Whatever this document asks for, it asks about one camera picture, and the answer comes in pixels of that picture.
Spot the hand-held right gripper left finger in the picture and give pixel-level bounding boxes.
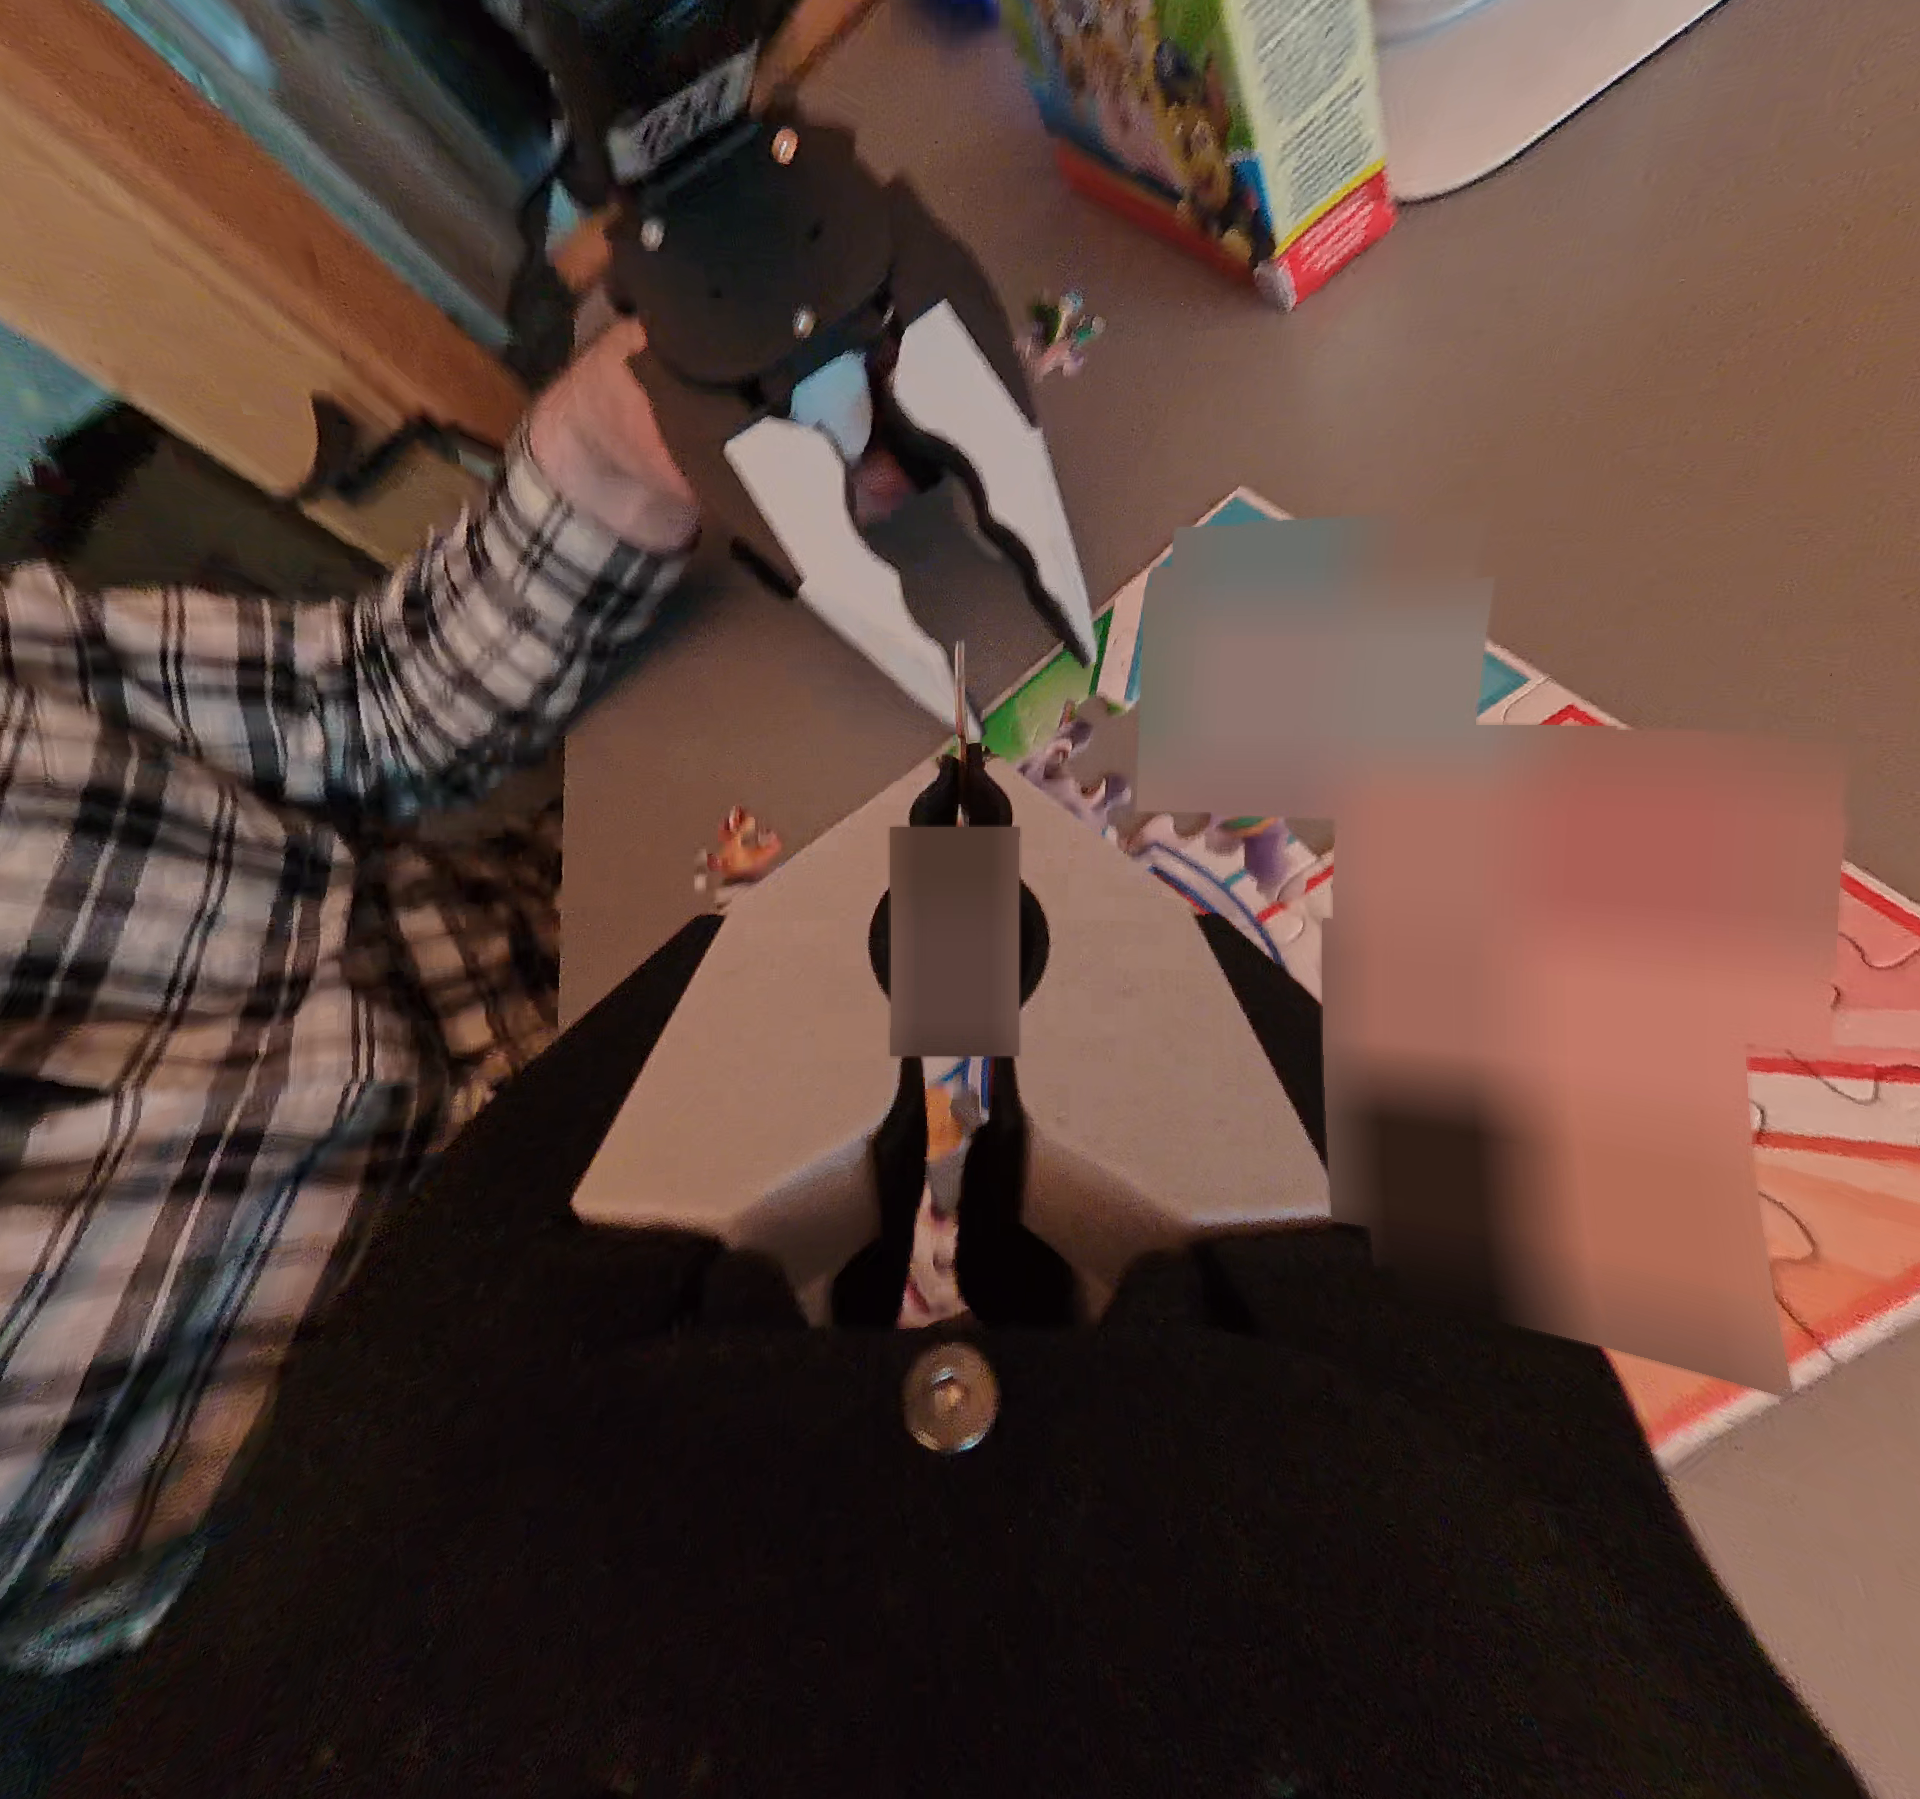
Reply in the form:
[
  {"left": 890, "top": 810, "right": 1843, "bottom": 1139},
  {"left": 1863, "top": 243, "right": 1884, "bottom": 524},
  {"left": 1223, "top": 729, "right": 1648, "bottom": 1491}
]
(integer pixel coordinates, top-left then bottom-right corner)
[{"left": 568, "top": 750, "right": 968, "bottom": 1328}]

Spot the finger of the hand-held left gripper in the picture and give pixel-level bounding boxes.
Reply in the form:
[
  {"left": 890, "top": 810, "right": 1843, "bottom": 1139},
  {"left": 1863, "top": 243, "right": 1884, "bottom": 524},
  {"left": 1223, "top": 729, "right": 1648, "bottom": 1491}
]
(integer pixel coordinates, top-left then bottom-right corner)
[
  {"left": 880, "top": 299, "right": 1103, "bottom": 669},
  {"left": 722, "top": 415, "right": 980, "bottom": 735}
]

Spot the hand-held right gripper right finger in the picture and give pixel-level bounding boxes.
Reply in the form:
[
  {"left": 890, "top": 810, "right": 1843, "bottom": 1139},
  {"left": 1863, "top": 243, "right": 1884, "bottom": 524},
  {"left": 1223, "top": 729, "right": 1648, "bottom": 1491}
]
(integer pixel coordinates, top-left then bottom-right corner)
[{"left": 959, "top": 750, "right": 1334, "bottom": 1328}]

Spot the cartoon jigsaw puzzle piece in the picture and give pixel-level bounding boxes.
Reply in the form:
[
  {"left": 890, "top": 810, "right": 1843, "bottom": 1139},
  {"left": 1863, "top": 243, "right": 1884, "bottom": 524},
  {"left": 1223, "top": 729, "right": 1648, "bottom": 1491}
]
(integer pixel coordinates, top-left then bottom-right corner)
[{"left": 919, "top": 636, "right": 995, "bottom": 1320}]

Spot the orange dog face puzzle piece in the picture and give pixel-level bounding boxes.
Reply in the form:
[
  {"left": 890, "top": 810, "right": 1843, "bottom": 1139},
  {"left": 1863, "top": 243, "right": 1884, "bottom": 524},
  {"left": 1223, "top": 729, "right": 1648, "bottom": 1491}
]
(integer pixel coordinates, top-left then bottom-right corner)
[{"left": 693, "top": 805, "right": 785, "bottom": 889}]

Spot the assembled cartoon jigsaw puzzle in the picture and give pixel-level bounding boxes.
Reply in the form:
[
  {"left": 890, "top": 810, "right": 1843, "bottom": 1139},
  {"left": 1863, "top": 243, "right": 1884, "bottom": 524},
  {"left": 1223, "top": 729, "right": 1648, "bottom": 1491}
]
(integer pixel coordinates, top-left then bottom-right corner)
[{"left": 975, "top": 486, "right": 1920, "bottom": 1471}]

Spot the person's left forearm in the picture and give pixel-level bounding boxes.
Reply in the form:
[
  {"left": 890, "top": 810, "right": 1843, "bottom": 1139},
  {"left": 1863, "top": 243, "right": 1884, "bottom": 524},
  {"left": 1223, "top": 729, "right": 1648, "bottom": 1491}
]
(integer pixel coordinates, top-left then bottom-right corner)
[{"left": 0, "top": 426, "right": 703, "bottom": 842}]

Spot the brown desk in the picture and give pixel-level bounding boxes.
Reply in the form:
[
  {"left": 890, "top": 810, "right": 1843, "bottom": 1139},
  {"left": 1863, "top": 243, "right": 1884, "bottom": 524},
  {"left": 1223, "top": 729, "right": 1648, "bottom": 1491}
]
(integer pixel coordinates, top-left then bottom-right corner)
[{"left": 508, "top": 0, "right": 1920, "bottom": 1799}]

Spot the white desk pad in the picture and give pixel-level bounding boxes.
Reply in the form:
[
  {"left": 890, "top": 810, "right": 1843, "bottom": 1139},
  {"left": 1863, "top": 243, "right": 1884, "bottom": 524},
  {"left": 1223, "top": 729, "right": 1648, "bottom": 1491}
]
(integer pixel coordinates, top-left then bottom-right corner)
[{"left": 1370, "top": 0, "right": 1895, "bottom": 203}]

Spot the person's left hand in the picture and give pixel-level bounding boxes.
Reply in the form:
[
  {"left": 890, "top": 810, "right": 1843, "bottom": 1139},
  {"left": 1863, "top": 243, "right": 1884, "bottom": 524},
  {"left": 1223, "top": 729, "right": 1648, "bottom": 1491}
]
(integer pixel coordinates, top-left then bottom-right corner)
[{"left": 531, "top": 322, "right": 703, "bottom": 548}]

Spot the cartoon puzzle carton box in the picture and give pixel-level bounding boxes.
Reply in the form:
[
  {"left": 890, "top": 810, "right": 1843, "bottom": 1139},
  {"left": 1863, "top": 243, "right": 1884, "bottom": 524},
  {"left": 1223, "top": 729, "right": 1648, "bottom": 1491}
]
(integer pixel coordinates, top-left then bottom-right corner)
[{"left": 959, "top": 0, "right": 1395, "bottom": 313}]

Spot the person's torso plaid shirt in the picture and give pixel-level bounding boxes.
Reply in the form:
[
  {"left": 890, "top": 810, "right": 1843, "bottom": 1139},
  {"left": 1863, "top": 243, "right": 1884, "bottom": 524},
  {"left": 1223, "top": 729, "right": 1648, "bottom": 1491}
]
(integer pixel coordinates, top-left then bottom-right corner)
[{"left": 0, "top": 718, "right": 570, "bottom": 1672}]

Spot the wooden table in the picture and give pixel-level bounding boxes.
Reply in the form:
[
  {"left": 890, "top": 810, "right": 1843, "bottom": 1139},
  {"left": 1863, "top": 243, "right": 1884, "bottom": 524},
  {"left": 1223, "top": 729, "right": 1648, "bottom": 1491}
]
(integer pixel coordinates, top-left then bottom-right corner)
[{"left": 0, "top": 0, "right": 528, "bottom": 539}]

